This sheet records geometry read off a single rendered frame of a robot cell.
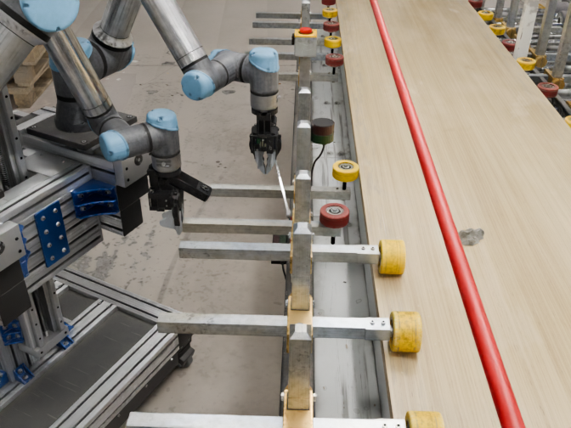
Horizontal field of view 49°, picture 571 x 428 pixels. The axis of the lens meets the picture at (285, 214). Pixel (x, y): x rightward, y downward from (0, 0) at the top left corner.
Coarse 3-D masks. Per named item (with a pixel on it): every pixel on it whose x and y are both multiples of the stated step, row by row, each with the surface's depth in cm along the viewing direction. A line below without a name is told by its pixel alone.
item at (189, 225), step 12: (192, 228) 174; (204, 228) 174; (216, 228) 174; (228, 228) 173; (240, 228) 173; (252, 228) 173; (264, 228) 173; (276, 228) 173; (288, 228) 173; (312, 228) 173; (324, 228) 172; (336, 228) 172
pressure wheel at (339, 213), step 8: (320, 208) 172; (328, 208) 172; (336, 208) 171; (344, 208) 172; (320, 216) 170; (328, 216) 168; (336, 216) 168; (344, 216) 168; (328, 224) 169; (336, 224) 169; (344, 224) 170
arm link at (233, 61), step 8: (208, 56) 166; (216, 56) 165; (224, 56) 163; (232, 56) 164; (240, 56) 163; (224, 64) 160; (232, 64) 162; (240, 64) 162; (232, 72) 162; (240, 72) 163; (232, 80) 164; (240, 80) 165
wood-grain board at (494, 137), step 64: (384, 0) 358; (448, 0) 359; (384, 64) 270; (448, 64) 270; (512, 64) 271; (384, 128) 216; (448, 128) 216; (512, 128) 217; (384, 192) 180; (448, 192) 180; (512, 192) 181; (448, 256) 155; (512, 256) 155; (448, 320) 135; (512, 320) 136; (448, 384) 120; (512, 384) 121
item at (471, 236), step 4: (468, 228) 163; (472, 228) 163; (480, 228) 162; (460, 232) 161; (464, 232) 161; (468, 232) 161; (472, 232) 160; (476, 232) 160; (480, 232) 162; (460, 236) 160; (464, 236) 161; (468, 236) 160; (472, 236) 160; (476, 236) 160; (480, 236) 161; (464, 240) 159; (468, 240) 158; (472, 240) 159; (476, 240) 160; (464, 244) 159; (468, 244) 158; (472, 244) 158
